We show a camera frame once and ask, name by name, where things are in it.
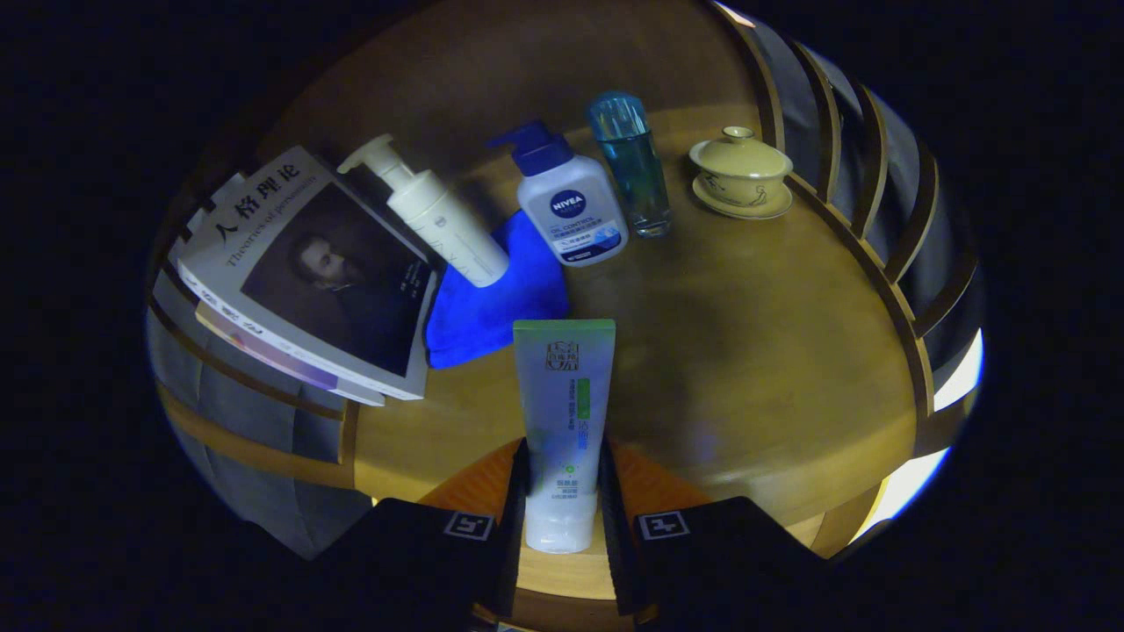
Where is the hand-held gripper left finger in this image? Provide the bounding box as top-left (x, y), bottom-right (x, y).
top-left (325, 437), bottom-right (532, 620)

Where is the white bottle with blue pump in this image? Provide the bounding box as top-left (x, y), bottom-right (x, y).
top-left (487, 120), bottom-right (630, 267)

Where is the teal bottle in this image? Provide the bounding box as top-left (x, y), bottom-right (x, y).
top-left (587, 90), bottom-right (673, 239)

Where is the yellow saucer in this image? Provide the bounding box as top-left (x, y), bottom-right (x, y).
top-left (692, 176), bottom-right (794, 221)

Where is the blue folded cloth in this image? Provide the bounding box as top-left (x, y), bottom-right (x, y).
top-left (425, 209), bottom-right (572, 370)

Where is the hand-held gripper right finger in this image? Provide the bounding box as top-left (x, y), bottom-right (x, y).
top-left (597, 436), bottom-right (831, 620)

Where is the yellow lidded teacup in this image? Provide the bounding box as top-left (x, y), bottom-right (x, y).
top-left (688, 126), bottom-right (794, 209)

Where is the wooden countertop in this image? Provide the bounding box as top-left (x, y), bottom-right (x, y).
top-left (351, 101), bottom-right (919, 602)

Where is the white and green cleanser tube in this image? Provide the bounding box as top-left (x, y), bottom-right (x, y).
top-left (513, 319), bottom-right (616, 555)

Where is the white grooved appliance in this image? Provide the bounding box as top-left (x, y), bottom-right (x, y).
top-left (856, 329), bottom-right (984, 541)

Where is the white book with portrait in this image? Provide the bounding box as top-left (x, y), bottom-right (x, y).
top-left (176, 145), bottom-right (440, 402)

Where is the purple book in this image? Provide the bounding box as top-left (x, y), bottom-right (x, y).
top-left (193, 298), bottom-right (387, 407)

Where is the wooden cabinet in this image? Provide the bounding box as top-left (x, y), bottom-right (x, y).
top-left (145, 0), bottom-right (984, 628)

